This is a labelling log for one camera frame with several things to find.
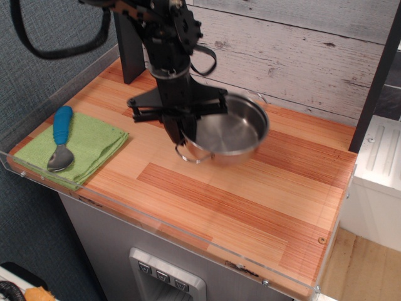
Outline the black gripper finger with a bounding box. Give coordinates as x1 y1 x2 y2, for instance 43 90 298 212
162 115 184 145
180 114 197 141

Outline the black braided cable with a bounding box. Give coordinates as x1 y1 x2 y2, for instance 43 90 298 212
9 0 111 61

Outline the dark vertical post left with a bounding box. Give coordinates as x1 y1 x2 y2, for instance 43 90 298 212
113 13 146 84

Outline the dark vertical post right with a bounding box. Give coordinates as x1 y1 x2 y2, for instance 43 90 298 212
348 1 400 153

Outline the white ribbed appliance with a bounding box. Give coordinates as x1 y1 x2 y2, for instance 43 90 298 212
340 116 400 251

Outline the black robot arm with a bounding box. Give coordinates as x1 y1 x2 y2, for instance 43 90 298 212
87 1 227 144

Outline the orange fuzzy object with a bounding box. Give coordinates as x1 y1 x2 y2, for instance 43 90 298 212
24 287 56 301

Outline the dark vertical post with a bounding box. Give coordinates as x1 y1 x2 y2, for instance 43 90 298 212
348 1 400 153
113 13 146 84

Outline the grey cabinet with dispenser panel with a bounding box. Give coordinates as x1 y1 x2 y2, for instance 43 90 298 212
60 194 290 300

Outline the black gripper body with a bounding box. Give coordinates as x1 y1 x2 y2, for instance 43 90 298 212
127 70 227 122

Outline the blue handled metal spoon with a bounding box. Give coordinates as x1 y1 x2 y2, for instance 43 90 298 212
47 106 74 172

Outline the clear acrylic table guard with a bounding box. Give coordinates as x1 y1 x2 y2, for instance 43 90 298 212
0 50 358 301

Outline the green folded cloth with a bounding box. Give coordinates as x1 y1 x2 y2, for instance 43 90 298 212
14 113 129 191

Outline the stainless steel pot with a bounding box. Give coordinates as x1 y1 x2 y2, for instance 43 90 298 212
175 93 270 166

